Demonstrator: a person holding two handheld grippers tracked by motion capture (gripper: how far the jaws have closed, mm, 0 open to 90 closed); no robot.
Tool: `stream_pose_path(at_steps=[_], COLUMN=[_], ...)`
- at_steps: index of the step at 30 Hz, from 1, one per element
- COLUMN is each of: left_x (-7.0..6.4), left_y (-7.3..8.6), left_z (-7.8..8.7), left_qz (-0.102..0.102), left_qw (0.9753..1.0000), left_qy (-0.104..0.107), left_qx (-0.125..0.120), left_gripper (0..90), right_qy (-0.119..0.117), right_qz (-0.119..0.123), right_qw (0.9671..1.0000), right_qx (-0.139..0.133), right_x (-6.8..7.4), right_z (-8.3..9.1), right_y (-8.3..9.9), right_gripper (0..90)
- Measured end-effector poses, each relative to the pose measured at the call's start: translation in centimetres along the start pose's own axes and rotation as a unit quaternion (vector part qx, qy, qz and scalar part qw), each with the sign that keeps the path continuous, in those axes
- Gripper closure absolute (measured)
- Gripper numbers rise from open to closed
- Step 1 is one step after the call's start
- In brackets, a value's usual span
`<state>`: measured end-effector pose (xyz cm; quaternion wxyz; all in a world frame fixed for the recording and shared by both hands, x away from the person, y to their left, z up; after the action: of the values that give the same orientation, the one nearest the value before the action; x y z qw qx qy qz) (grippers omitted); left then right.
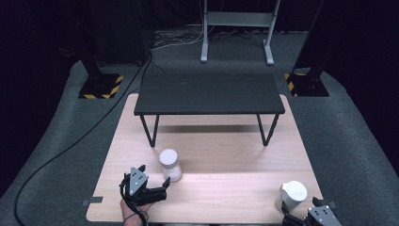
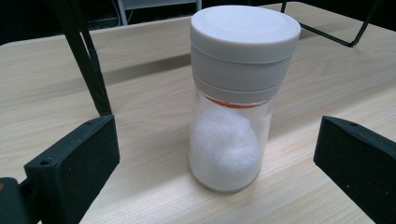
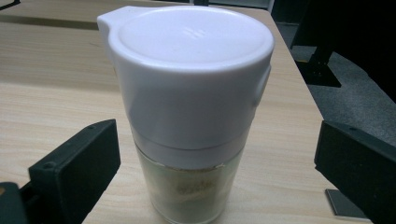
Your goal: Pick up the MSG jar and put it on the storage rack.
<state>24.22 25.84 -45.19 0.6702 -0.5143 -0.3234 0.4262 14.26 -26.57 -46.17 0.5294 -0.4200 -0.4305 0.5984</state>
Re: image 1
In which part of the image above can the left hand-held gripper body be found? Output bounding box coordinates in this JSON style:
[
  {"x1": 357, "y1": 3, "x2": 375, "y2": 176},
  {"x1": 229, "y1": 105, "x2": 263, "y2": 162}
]
[{"x1": 120, "y1": 167, "x2": 168, "y2": 206}]

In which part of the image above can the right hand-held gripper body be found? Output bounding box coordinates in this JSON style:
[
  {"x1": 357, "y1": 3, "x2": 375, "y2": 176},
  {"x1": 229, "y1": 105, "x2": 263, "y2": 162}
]
[{"x1": 283, "y1": 205, "x2": 343, "y2": 226}]

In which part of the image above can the clear jar with white lid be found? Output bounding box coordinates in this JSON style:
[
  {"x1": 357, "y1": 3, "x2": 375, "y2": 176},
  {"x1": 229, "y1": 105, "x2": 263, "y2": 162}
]
[{"x1": 159, "y1": 148, "x2": 183, "y2": 183}]

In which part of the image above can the white pitcher with lid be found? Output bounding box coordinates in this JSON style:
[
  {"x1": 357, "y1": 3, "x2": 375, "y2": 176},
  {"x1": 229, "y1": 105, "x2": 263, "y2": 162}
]
[{"x1": 275, "y1": 180, "x2": 309, "y2": 213}]

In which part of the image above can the small black shelf table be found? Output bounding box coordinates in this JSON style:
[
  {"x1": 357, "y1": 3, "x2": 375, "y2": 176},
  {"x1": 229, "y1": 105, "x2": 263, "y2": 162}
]
[{"x1": 134, "y1": 73, "x2": 286, "y2": 149}]

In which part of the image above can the person's left hand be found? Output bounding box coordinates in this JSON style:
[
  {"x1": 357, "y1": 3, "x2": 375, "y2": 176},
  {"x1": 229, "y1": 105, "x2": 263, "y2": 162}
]
[{"x1": 120, "y1": 199, "x2": 154, "y2": 220}]

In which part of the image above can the black stand with striped base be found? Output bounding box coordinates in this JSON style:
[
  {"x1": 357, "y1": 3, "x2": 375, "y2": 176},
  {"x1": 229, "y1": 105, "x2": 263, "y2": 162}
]
[
  {"x1": 284, "y1": 0, "x2": 330, "y2": 98},
  {"x1": 74, "y1": 46, "x2": 124, "y2": 100}
]

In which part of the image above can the grey metal stand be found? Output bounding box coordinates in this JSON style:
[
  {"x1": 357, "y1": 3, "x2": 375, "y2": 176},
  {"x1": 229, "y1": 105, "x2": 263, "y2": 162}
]
[{"x1": 200, "y1": 0, "x2": 281, "y2": 66}]

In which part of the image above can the long black floor cable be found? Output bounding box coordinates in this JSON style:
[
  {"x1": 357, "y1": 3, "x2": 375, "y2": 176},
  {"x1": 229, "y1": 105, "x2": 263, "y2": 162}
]
[{"x1": 12, "y1": 51, "x2": 154, "y2": 226}]

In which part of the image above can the bundle of floor cables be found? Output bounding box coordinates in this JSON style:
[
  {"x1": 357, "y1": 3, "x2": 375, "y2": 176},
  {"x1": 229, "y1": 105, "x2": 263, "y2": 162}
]
[{"x1": 152, "y1": 29, "x2": 205, "y2": 51}]

